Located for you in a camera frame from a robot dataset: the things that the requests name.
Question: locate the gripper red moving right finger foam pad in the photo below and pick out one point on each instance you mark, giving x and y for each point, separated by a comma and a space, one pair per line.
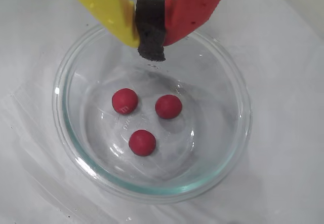
192, 8

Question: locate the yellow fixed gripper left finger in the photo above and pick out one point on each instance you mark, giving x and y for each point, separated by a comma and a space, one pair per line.
106, 6

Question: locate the red round candy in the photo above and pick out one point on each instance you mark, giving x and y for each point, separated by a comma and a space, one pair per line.
124, 101
142, 143
168, 106

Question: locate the white tablecloth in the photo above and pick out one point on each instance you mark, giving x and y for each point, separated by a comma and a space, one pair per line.
278, 82

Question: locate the glass bowl for red candies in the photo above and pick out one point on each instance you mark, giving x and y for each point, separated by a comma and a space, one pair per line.
215, 145

